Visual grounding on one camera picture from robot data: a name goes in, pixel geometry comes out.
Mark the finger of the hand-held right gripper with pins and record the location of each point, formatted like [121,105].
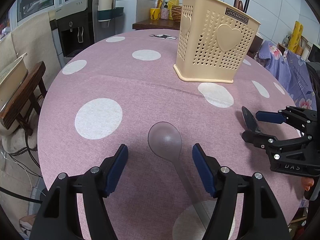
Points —
[255,136]
[270,117]

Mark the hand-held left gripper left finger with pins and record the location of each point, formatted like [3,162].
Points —
[116,172]

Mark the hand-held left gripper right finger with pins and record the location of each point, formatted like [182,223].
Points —
[203,170]

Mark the translucent grey plastic spoon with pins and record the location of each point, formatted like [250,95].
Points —
[163,140]

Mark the cream perforated utensil holder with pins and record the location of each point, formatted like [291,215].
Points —
[200,62]

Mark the person's right hand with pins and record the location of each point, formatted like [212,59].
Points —
[307,183]

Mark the purple floral cloth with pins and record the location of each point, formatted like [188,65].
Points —
[295,80]

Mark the small wooden box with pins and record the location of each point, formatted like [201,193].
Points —
[280,49]

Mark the brown and white container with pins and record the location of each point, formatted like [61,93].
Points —
[256,45]

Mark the white microwave oven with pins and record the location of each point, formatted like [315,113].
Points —
[314,53]

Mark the yellow wrapped roll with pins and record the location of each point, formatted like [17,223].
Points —
[295,36]

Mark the pink polka dot tablecloth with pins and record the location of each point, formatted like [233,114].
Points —
[125,85]

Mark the dark wooden chair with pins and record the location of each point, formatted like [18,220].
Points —
[27,92]

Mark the cream cooking pot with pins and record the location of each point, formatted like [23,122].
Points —
[10,97]

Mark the woven wicker basin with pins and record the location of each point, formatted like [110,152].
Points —
[176,12]

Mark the floral pump bottle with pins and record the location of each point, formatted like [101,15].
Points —
[165,12]

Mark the yellow soap pump bottle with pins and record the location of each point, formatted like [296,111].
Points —
[173,3]

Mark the yellow mug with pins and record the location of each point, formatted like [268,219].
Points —
[155,14]

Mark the beige cloth cover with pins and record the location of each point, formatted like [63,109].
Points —
[32,40]

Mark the teal paper roll holder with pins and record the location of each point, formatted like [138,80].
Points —
[111,13]

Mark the silver black water dispenser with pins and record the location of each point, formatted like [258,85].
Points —
[75,7]

